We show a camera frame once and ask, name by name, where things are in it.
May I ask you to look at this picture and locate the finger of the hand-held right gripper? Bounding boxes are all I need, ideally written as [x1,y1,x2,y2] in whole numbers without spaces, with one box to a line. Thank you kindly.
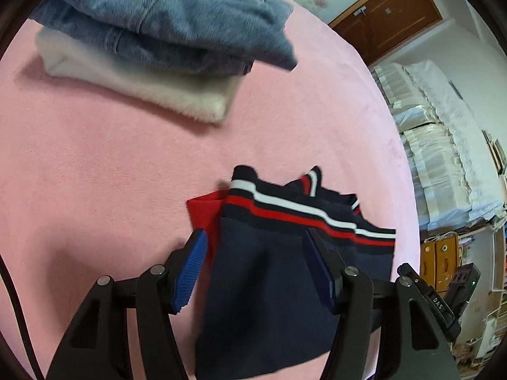
[397,263,462,343]

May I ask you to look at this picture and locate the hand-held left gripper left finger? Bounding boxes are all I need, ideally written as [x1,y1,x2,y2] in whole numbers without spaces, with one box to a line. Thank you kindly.
[45,229,209,380]

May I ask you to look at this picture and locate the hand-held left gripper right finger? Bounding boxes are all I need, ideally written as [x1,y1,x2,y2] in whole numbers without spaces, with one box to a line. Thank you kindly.
[303,227,462,380]

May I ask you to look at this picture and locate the navy and red varsity jacket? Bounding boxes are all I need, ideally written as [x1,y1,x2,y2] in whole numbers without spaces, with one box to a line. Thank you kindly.
[186,165,397,380]

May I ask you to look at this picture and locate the wooden drawer cabinet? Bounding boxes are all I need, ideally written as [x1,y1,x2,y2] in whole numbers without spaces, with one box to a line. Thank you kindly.
[420,234,461,291]

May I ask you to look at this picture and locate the white bookshelf with books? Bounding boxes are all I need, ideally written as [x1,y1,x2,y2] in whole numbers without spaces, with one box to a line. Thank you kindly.
[455,222,507,365]

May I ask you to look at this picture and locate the pile of books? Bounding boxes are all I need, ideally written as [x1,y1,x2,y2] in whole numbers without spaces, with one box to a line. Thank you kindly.
[481,129,507,175]

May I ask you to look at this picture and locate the pink blanket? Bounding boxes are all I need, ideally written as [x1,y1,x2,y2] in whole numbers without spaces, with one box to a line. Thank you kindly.
[0,0,422,380]

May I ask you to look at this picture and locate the lace covered furniture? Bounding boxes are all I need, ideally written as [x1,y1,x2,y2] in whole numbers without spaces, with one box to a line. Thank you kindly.
[370,59,507,232]

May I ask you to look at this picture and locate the folded pale fleece garment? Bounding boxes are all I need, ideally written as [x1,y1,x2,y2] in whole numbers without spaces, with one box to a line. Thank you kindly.
[35,28,242,123]

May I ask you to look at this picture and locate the folded blue denim jeans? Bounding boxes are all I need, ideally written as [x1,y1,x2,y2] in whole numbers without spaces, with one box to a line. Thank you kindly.
[29,0,298,77]

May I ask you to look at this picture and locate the brown wooden door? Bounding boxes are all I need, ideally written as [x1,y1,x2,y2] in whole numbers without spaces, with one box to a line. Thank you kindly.
[329,0,443,66]

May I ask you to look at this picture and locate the black cable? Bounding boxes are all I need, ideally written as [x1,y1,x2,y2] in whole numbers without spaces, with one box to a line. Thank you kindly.
[0,253,44,380]

